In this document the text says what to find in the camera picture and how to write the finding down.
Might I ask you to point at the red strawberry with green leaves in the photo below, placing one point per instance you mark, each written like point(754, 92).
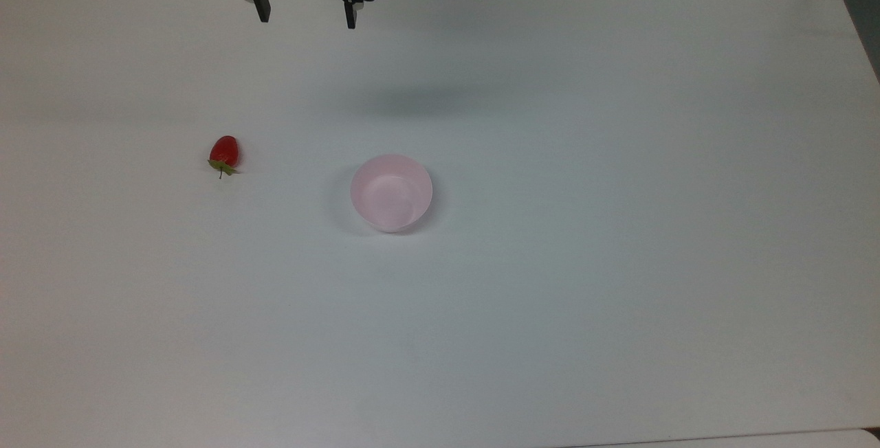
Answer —
point(225, 152)

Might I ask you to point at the pink plastic bowl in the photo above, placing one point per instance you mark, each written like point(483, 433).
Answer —
point(391, 193)

